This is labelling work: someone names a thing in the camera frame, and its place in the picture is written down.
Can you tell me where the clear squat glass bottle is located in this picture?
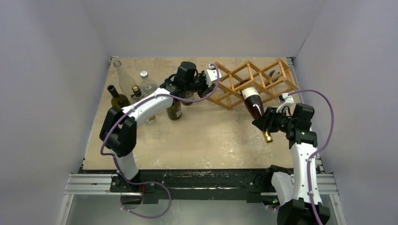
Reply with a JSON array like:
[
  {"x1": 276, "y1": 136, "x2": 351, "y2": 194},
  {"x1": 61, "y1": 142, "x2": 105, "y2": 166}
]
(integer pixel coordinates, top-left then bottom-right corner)
[{"x1": 140, "y1": 70, "x2": 159, "y2": 96}]

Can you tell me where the brown bottle gold neck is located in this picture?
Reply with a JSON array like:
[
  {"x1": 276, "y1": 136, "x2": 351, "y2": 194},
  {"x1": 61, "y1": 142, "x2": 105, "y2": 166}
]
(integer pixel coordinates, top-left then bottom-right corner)
[{"x1": 241, "y1": 87, "x2": 274, "y2": 144}]

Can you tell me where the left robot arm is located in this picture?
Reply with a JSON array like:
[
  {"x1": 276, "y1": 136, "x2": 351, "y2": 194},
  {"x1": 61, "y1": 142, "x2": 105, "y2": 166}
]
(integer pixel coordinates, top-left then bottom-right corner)
[{"x1": 99, "y1": 61, "x2": 222, "y2": 192}]

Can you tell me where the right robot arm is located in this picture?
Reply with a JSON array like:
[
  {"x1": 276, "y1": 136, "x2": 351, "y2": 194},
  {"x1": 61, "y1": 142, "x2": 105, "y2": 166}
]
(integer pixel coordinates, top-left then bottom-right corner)
[{"x1": 252, "y1": 103, "x2": 330, "y2": 225}]

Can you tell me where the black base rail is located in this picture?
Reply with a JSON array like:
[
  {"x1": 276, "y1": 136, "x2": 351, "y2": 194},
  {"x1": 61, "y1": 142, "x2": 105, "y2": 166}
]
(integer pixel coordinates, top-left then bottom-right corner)
[{"x1": 79, "y1": 165, "x2": 293, "y2": 208}]

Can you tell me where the green bottle cream label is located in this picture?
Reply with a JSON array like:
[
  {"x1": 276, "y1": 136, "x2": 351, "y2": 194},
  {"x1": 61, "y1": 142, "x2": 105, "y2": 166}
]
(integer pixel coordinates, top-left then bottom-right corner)
[{"x1": 107, "y1": 85, "x2": 130, "y2": 109}]

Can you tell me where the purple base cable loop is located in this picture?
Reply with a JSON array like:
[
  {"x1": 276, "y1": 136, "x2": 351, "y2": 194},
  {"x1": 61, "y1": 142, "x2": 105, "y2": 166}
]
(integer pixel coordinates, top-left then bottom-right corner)
[{"x1": 120, "y1": 181, "x2": 172, "y2": 219}]

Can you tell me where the wooden wine rack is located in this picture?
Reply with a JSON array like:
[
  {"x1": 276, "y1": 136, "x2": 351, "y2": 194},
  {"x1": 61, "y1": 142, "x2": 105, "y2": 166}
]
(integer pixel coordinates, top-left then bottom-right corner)
[{"x1": 207, "y1": 58, "x2": 299, "y2": 110}]

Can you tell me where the clear tall glass bottle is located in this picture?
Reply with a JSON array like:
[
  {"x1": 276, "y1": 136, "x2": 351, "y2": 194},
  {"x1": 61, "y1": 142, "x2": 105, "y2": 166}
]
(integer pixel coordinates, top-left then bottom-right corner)
[{"x1": 113, "y1": 60, "x2": 137, "y2": 101}]

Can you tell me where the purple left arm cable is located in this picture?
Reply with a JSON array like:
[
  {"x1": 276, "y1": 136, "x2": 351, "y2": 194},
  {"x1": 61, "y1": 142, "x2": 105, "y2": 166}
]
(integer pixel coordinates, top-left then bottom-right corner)
[{"x1": 99, "y1": 63, "x2": 222, "y2": 187}]

